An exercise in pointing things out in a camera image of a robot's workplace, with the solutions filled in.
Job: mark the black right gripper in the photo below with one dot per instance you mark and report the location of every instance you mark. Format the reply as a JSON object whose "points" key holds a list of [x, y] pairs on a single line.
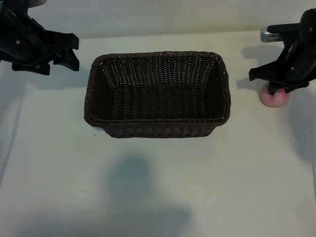
{"points": [[296, 69]]}

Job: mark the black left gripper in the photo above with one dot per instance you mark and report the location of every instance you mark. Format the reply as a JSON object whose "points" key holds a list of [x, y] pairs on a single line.
{"points": [[14, 49]]}

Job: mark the pink peach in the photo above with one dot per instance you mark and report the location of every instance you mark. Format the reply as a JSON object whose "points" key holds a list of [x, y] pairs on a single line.
{"points": [[274, 101]]}

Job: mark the dark brown wicker basket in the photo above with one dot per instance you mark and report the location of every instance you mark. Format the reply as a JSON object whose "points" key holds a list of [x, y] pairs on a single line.
{"points": [[158, 103]]}

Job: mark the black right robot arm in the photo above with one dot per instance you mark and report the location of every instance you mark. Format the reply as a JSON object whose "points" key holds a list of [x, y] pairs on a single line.
{"points": [[308, 27]]}

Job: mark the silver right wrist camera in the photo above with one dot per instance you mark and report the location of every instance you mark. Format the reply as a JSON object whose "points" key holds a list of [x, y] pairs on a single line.
{"points": [[271, 35]]}

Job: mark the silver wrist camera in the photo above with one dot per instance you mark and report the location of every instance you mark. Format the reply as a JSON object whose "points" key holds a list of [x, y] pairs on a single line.
{"points": [[37, 2], [271, 35]]}

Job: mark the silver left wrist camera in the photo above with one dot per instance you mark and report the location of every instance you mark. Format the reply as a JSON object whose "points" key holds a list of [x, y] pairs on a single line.
{"points": [[37, 2]]}

